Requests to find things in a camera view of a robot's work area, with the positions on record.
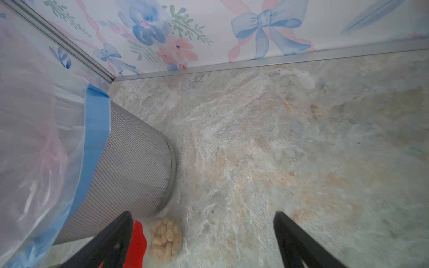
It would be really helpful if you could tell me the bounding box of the left aluminium corner post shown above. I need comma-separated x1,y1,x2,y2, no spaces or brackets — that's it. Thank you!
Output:
1,0,115,84

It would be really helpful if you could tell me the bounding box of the red lid peanut jar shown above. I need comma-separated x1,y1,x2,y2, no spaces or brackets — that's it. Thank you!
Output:
98,217,183,268

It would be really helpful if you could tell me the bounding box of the grey mesh trash bin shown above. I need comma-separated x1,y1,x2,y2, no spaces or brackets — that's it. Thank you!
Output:
55,102,176,245

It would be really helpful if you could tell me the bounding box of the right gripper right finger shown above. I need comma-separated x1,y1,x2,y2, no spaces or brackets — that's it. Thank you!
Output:
273,212,346,268

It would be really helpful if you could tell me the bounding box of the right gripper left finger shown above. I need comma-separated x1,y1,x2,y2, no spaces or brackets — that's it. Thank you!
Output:
59,212,134,268

